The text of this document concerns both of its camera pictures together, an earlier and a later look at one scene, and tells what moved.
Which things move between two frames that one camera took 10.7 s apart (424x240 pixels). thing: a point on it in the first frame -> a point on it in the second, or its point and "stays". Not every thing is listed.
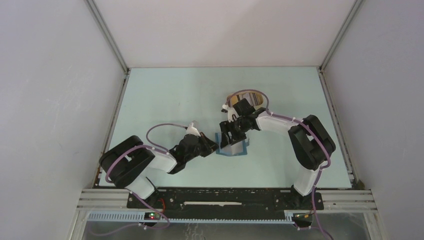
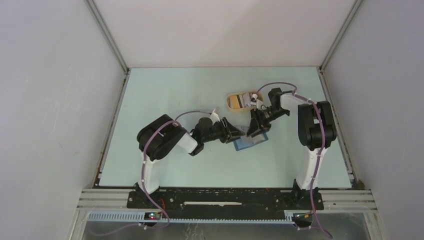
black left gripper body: [197, 152] -> [218, 132]
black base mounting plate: [229, 199] stays
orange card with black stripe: [234, 100] stays
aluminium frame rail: [331, 199] stays
